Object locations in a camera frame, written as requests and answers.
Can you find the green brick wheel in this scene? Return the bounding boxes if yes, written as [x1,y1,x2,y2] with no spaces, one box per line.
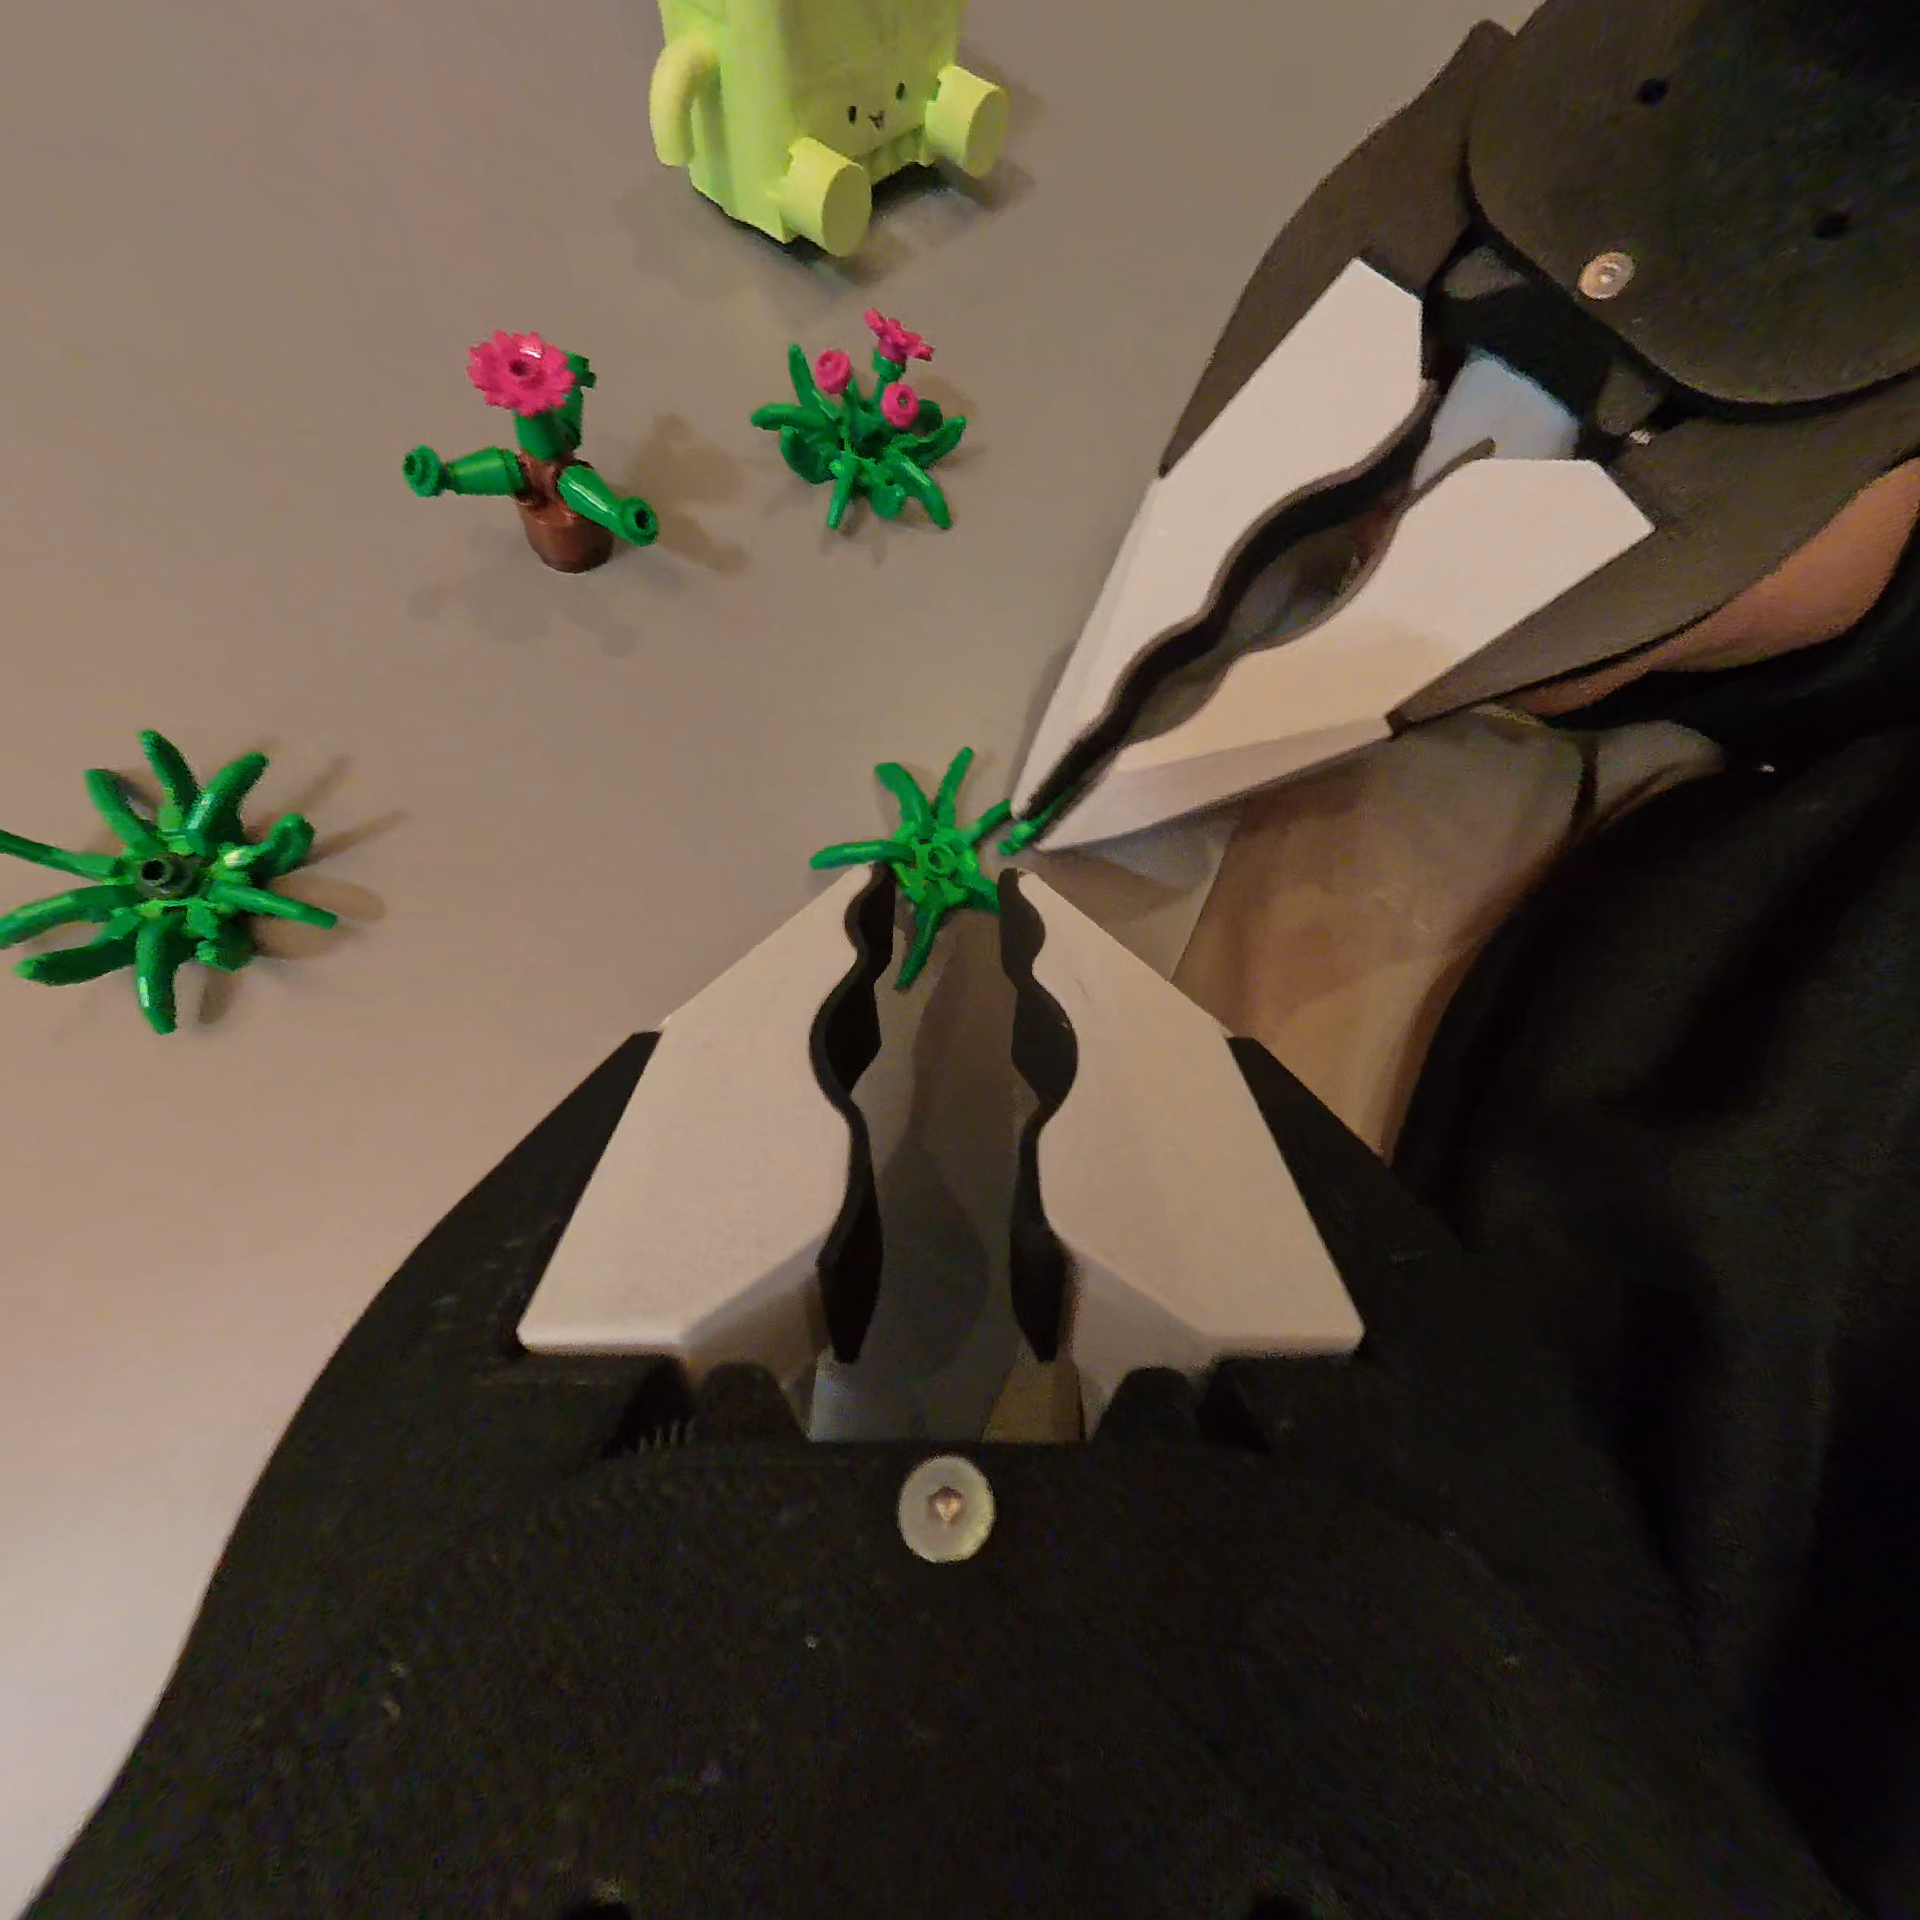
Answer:
[896,829,999,915]

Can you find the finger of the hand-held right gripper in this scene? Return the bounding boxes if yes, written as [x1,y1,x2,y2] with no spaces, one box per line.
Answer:
[1032,455,1658,858]
[1012,255,1441,818]

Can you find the person's right forearm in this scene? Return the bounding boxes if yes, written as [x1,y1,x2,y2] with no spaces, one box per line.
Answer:
[1560,562,1920,797]

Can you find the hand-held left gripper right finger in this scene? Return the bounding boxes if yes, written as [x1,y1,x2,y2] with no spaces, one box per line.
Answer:
[997,871,1367,1400]

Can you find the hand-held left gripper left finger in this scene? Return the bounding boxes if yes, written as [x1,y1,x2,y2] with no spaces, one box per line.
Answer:
[516,867,904,1414]

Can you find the person's black jacket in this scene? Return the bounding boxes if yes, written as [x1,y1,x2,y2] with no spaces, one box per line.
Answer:
[1395,719,1920,1920]

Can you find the person's right hand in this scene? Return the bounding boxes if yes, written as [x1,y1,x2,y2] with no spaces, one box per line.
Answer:
[1537,458,1920,719]

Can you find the green brick plant pink flowers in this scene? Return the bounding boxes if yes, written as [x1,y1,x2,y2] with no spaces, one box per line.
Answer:
[749,306,971,535]

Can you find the person's beige trousers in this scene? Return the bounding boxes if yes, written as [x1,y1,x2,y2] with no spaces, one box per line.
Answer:
[1171,704,1729,1156]

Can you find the lime green brick planter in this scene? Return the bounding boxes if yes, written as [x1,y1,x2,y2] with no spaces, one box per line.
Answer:
[650,0,1011,261]

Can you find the green spiky brick plant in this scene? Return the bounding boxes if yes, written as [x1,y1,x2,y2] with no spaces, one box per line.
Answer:
[0,728,340,1037]

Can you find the brick cactus with pink flower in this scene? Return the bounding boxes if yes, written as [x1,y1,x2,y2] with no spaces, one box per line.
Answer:
[402,330,664,576]

